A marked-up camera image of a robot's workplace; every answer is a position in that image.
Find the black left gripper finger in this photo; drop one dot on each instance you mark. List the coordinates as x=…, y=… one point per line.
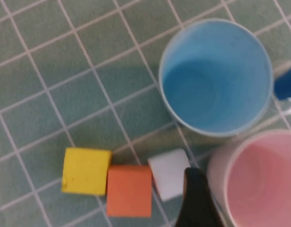
x=198, y=203

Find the light blue plastic cup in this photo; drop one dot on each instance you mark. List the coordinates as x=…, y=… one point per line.
x=214, y=82

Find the white foam cube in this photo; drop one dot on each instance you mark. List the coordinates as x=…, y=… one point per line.
x=169, y=175

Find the pink plastic cup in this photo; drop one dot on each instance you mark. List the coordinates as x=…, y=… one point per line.
x=261, y=184

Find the orange foam cube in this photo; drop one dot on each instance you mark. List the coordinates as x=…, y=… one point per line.
x=128, y=191

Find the yellow foam cube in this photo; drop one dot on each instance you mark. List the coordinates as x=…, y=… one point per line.
x=85, y=171

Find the blue paper cone cup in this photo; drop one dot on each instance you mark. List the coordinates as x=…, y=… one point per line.
x=286, y=85

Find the green white grid tablecloth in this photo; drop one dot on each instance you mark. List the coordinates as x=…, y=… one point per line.
x=53, y=82

